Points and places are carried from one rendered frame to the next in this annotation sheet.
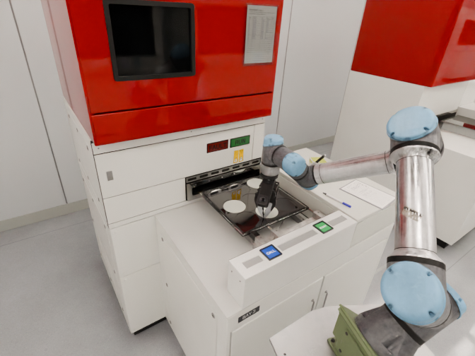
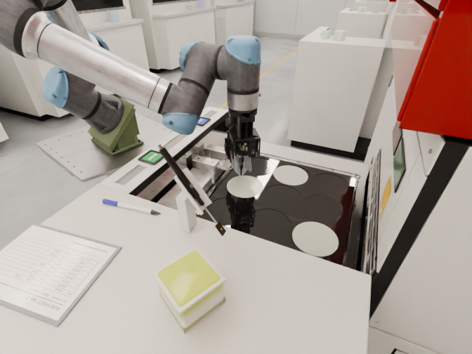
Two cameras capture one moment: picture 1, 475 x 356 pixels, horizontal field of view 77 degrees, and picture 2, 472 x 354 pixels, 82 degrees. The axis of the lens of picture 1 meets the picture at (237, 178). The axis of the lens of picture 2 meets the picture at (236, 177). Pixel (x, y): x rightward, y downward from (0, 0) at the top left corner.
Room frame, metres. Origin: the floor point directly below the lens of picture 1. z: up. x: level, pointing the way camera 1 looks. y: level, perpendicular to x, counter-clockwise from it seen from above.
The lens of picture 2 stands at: (1.58, -0.46, 1.37)
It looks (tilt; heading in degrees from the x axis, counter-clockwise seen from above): 36 degrees down; 150
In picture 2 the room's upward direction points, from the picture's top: straight up
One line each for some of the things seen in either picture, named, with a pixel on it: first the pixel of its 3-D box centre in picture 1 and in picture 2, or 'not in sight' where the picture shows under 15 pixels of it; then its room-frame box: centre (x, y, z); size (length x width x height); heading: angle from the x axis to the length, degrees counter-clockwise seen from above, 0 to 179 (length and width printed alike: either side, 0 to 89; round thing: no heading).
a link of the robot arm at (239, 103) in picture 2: (269, 167); (244, 99); (1.04, -0.12, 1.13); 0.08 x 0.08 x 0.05
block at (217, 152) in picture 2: (264, 244); (217, 152); (0.87, -0.12, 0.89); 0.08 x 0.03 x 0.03; 36
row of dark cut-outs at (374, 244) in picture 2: (225, 169); (376, 197); (1.33, 0.06, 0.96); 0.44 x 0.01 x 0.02; 126
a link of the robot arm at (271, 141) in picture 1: (273, 150); (241, 64); (1.04, -0.13, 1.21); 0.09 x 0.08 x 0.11; 31
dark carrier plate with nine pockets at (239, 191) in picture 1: (252, 199); (282, 197); (1.16, -0.08, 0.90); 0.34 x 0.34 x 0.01; 36
